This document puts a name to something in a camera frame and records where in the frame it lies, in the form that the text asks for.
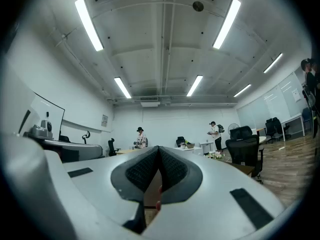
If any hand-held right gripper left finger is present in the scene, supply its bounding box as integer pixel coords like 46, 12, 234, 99
2, 133, 161, 240

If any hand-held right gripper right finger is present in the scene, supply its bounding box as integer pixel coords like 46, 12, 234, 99
141, 145, 286, 240

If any vase of pink flowers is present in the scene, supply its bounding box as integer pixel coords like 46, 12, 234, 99
203, 150, 226, 160

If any white drawer cabinet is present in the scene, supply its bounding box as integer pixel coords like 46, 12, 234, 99
198, 141, 215, 155

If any standing fan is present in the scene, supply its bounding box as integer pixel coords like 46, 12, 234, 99
227, 122, 240, 135

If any grey machine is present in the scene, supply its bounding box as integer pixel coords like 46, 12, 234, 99
31, 119, 54, 138

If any ceiling air conditioner unit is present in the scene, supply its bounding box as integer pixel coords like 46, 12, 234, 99
139, 96, 161, 108

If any long ceiling light strip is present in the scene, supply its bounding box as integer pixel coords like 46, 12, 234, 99
212, 0, 242, 50
74, 0, 105, 52
262, 52, 284, 74
233, 83, 252, 98
186, 75, 204, 98
113, 76, 132, 99

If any blue chair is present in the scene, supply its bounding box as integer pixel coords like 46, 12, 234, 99
301, 107, 313, 133

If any round ceiling disc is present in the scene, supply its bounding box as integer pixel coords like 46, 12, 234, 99
192, 0, 205, 13

